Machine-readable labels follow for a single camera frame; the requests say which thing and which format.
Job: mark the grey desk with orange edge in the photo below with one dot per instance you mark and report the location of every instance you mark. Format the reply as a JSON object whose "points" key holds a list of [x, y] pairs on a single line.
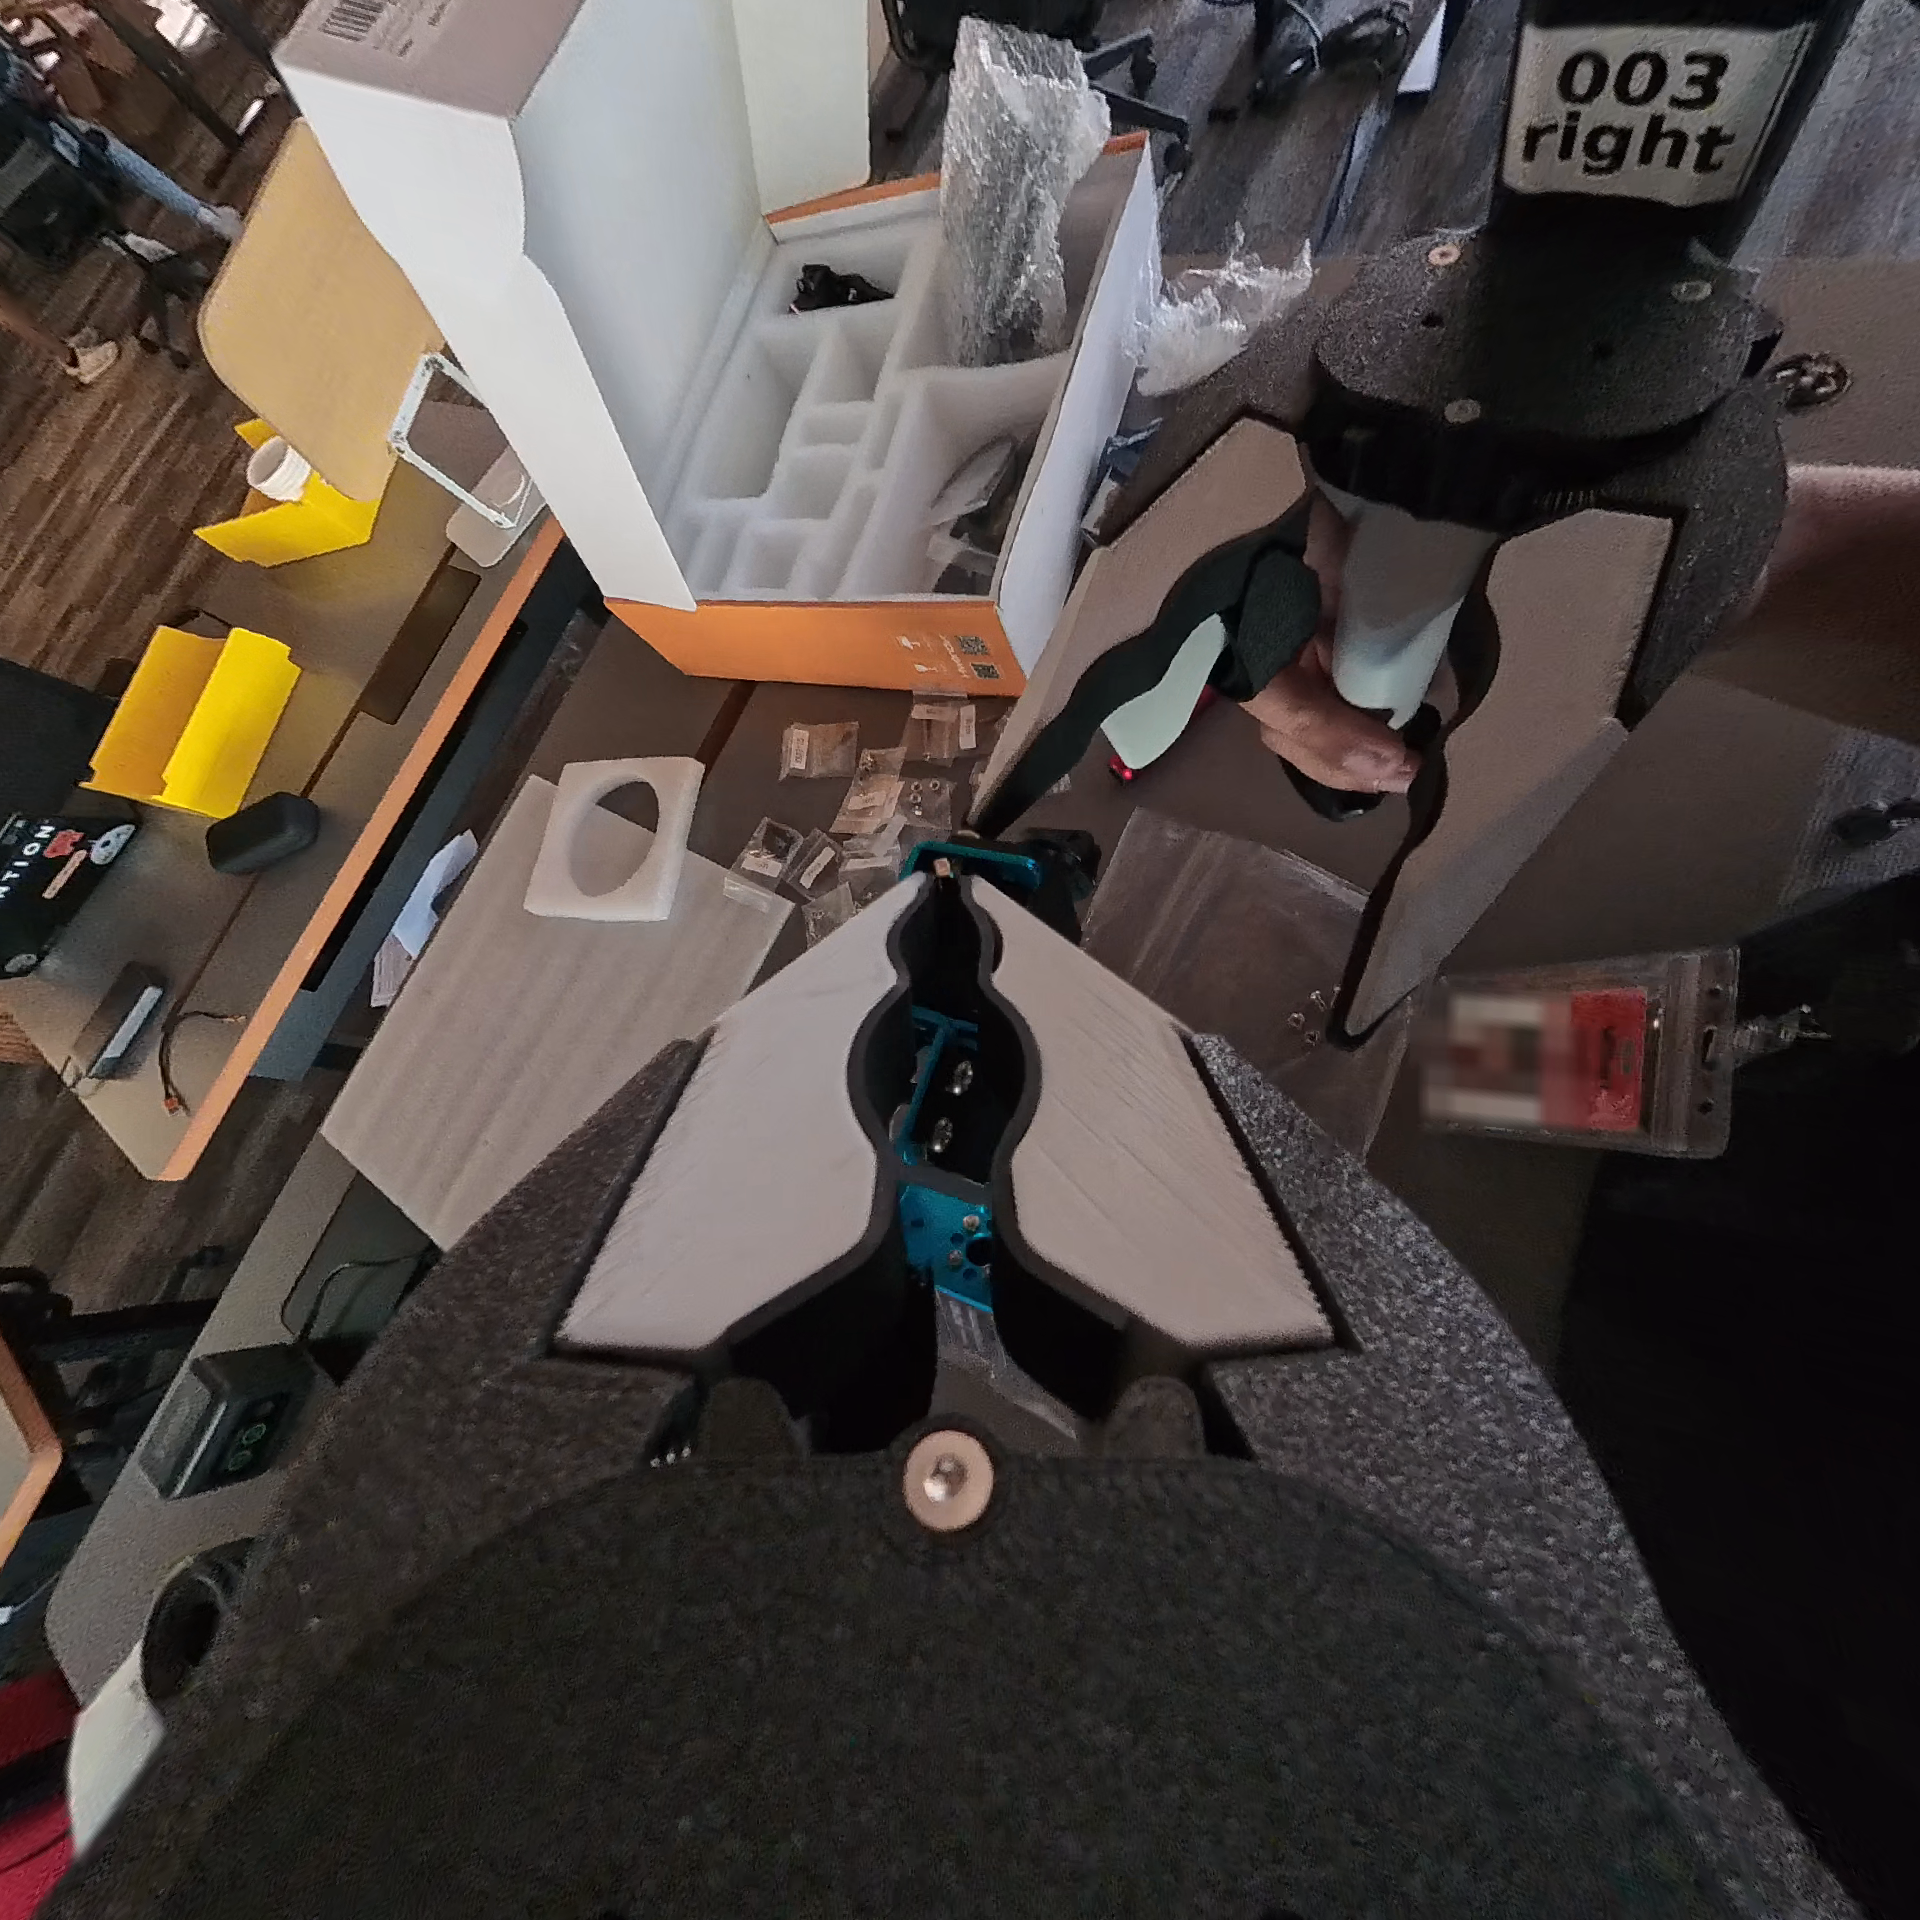
{"points": [[301, 932]]}

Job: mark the silver screws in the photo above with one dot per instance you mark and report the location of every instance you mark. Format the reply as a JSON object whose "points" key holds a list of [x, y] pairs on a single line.
{"points": [[1314, 1013]]}

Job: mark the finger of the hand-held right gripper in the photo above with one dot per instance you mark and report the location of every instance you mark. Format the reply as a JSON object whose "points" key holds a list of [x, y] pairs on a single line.
{"points": [[1547, 720], [1155, 557]]}

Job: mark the black office chair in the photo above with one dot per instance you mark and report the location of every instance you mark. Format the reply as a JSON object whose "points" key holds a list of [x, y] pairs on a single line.
{"points": [[37, 734]]}

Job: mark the person's black clothing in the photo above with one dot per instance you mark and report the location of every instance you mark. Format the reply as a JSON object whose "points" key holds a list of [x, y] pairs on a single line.
{"points": [[1770, 1425]]}

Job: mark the person's right forearm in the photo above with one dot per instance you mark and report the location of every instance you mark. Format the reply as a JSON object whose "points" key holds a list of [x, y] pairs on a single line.
{"points": [[1799, 599]]}

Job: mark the tan chair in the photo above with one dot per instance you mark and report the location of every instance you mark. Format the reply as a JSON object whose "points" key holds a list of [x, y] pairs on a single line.
{"points": [[301, 330]]}

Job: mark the black power station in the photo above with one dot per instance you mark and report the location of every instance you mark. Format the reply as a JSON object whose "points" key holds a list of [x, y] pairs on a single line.
{"points": [[226, 1425]]}

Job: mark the white paper slip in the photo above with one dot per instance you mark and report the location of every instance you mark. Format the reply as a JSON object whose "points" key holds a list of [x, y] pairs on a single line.
{"points": [[428, 902]]}

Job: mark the yellow storage box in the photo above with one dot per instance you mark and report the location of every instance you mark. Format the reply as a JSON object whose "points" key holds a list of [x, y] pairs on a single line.
{"points": [[195, 720], [301, 534]]}

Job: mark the black cylindrical object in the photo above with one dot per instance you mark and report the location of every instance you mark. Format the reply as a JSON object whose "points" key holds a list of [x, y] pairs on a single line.
{"points": [[195, 1621]]}

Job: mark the blue toy robot arm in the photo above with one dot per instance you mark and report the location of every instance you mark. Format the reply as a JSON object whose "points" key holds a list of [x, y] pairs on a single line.
{"points": [[945, 1230]]}

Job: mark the orange white cardboard box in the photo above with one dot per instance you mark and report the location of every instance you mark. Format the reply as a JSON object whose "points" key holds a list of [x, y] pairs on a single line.
{"points": [[827, 629]]}

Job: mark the person's right hand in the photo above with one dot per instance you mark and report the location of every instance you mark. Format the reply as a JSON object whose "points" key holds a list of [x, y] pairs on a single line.
{"points": [[1335, 734]]}

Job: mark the pile of small parts bags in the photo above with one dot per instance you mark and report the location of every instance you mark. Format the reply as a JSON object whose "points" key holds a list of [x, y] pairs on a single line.
{"points": [[869, 796]]}

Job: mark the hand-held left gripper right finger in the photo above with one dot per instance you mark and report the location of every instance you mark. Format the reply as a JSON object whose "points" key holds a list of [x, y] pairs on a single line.
{"points": [[1155, 1201]]}

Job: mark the dark grey desk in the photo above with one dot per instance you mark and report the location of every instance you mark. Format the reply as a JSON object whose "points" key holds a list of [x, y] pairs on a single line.
{"points": [[1651, 839]]}

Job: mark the black flat box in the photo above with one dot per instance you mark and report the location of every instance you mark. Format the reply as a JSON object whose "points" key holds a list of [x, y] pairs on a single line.
{"points": [[114, 1020]]}

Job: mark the black laptop with stickers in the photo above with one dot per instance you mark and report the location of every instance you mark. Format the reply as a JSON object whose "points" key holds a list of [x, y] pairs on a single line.
{"points": [[60, 886]]}

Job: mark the white foam frame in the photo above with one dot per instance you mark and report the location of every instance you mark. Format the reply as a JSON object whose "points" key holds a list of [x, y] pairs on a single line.
{"points": [[661, 839]]}

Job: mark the white foam sheet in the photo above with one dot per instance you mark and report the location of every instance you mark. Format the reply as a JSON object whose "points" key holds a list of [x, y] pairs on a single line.
{"points": [[525, 1049]]}

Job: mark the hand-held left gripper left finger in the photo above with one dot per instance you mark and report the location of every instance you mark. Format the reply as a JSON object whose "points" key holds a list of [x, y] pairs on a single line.
{"points": [[722, 1201]]}

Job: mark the black rounded pouch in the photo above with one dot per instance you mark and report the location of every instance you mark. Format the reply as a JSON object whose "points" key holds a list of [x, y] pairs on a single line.
{"points": [[263, 833]]}

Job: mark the white cup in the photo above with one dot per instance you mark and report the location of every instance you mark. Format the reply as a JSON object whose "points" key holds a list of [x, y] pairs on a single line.
{"points": [[281, 469]]}

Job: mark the black flat pad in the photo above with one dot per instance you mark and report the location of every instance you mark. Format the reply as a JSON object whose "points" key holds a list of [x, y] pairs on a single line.
{"points": [[359, 1261]]}

